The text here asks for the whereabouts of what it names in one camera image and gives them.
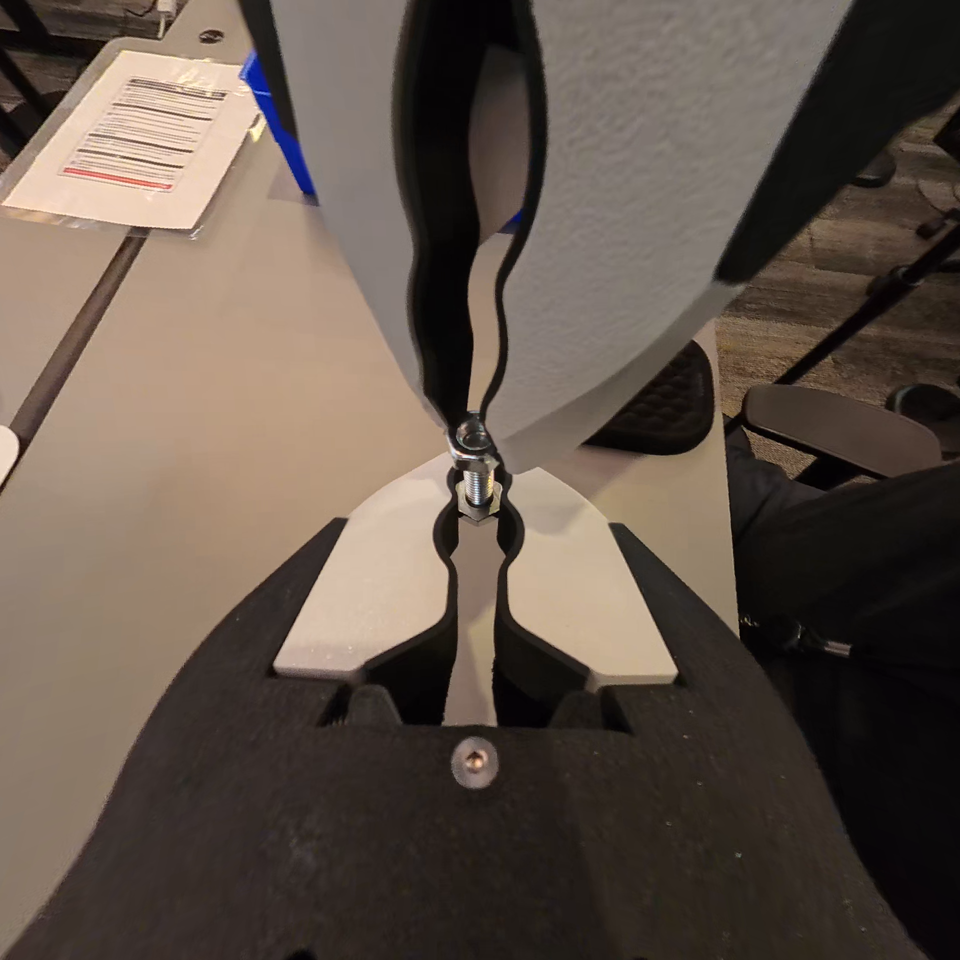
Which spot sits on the steel hex nut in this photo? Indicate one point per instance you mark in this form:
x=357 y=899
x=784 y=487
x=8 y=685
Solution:
x=472 y=442

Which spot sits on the paper sheet in plastic sleeve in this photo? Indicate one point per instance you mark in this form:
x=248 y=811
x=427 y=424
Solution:
x=150 y=135

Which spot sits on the steel hex bolt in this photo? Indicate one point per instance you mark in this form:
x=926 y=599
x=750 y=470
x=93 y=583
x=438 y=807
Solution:
x=476 y=495

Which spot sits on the black office chair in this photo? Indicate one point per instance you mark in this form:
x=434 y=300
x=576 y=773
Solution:
x=840 y=427

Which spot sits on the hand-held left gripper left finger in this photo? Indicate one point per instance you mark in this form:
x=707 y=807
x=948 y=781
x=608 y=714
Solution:
x=367 y=592

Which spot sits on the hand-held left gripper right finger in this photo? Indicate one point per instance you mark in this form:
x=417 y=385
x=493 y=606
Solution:
x=585 y=592

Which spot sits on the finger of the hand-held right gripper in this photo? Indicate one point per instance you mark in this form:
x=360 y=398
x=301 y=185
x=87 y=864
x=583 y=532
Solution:
x=660 y=150
x=352 y=150

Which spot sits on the black textured wrist pad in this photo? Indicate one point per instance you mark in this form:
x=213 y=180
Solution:
x=667 y=412

